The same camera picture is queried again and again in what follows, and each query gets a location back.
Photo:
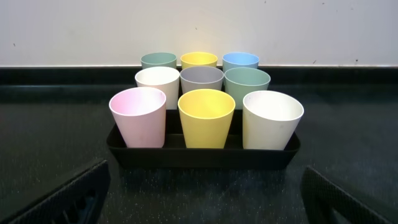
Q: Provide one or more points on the grey cup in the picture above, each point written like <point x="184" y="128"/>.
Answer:
<point x="201" y="79"/>

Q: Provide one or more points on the blue cup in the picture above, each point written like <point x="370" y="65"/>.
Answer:
<point x="240" y="60"/>

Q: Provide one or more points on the black tray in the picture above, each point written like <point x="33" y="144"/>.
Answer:
<point x="202" y="157"/>

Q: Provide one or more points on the pink cup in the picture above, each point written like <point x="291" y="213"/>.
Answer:
<point x="140" y="121"/>

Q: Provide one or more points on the yellow cup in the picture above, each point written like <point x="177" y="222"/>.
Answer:
<point x="199" y="59"/>
<point x="206" y="124"/>

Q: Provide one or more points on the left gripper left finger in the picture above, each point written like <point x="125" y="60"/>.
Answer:
<point x="65" y="199"/>

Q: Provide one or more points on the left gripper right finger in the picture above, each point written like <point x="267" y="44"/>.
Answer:
<point x="329" y="202"/>

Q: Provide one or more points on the green cup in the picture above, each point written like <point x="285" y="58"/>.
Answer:
<point x="158" y="59"/>
<point x="245" y="85"/>

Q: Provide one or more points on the white cup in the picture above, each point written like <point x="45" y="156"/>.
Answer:
<point x="269" y="124"/>
<point x="160" y="81"/>

